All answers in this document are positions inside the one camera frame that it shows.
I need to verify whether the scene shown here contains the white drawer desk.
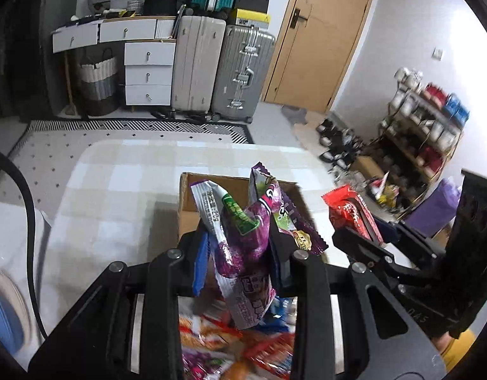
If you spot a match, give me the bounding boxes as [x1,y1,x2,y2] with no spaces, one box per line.
[52,16,176,106]

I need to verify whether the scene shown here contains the blue bowl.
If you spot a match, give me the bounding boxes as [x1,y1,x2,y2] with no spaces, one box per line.
[0,271,31,355]

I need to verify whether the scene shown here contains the red snack packet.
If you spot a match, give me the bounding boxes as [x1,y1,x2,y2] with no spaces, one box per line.
[322,185,384,246]

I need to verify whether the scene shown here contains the yellow shirt sleeve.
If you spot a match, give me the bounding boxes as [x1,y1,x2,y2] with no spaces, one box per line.
[441,329,476,372]

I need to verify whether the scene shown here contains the patterned floor rug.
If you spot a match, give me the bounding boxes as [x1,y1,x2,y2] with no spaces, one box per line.
[9,118,254,220]

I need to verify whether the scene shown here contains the beige hard suitcase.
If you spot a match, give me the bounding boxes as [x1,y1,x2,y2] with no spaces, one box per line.
[171,16,226,114]

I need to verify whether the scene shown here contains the wooden shoe rack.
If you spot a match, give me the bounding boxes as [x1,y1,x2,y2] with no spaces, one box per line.
[365,67,469,219]

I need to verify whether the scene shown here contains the pile of snack packets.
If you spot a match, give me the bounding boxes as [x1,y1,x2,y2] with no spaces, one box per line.
[179,297,297,379]

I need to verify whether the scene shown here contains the stacked shoe boxes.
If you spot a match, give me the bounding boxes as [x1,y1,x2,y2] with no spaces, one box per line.
[227,0,271,30]

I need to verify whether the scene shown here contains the wooden door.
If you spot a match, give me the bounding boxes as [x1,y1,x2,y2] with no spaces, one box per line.
[263,0,372,113]

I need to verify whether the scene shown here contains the silver aluminium suitcase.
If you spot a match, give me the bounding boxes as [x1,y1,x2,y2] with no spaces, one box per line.
[211,25,275,124]

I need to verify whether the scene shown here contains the striped woven laundry basket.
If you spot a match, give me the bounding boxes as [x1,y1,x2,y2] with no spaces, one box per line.
[77,47,119,117]

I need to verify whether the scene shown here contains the brown cardboard box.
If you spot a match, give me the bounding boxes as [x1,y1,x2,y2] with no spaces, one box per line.
[177,171,308,242]

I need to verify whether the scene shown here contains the purple grape candy bag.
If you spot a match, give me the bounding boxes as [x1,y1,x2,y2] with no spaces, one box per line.
[205,162,328,329]

